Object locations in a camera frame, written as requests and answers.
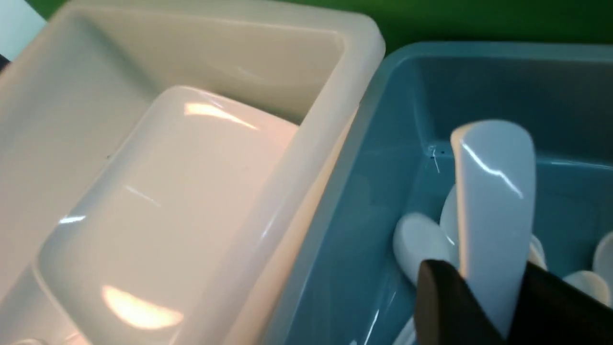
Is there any stack of white square plates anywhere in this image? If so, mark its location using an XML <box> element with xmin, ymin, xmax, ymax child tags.
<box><xmin>34</xmin><ymin>86</ymin><xmax>299</xmax><ymax>345</ymax></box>

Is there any white spoon far left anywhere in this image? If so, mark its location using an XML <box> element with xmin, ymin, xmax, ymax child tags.
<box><xmin>393</xmin><ymin>212</ymin><xmax>459</xmax><ymax>287</ymax></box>

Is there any green backdrop cloth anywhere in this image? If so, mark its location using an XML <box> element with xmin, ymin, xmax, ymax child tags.
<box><xmin>24</xmin><ymin>0</ymin><xmax>613</xmax><ymax>54</ymax></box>

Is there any white spoon centre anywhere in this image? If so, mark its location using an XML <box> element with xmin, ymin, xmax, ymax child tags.
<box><xmin>562</xmin><ymin>270</ymin><xmax>612</xmax><ymax>308</ymax></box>

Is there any white soup spoon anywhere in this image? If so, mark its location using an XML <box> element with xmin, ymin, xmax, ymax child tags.
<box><xmin>451</xmin><ymin>120</ymin><xmax>536</xmax><ymax>339</ymax></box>

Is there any white spoon back left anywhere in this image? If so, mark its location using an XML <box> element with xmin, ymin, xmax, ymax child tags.
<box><xmin>439</xmin><ymin>185</ymin><xmax>458</xmax><ymax>245</ymax></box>

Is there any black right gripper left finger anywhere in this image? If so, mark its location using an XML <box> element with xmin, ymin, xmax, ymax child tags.
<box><xmin>415</xmin><ymin>260</ymin><xmax>505</xmax><ymax>345</ymax></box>

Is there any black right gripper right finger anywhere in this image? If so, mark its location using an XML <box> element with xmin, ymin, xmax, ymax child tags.
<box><xmin>508</xmin><ymin>262</ymin><xmax>613</xmax><ymax>345</ymax></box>

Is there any blue plastic bin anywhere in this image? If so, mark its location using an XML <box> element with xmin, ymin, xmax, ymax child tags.
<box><xmin>261</xmin><ymin>41</ymin><xmax>613</xmax><ymax>345</ymax></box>

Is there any white spoon far right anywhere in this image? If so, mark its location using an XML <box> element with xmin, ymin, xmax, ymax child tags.
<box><xmin>592</xmin><ymin>231</ymin><xmax>613</xmax><ymax>290</ymax></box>

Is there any large white plastic bin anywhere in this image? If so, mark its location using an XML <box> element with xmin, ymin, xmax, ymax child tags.
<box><xmin>1</xmin><ymin>0</ymin><xmax>386</xmax><ymax>345</ymax></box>

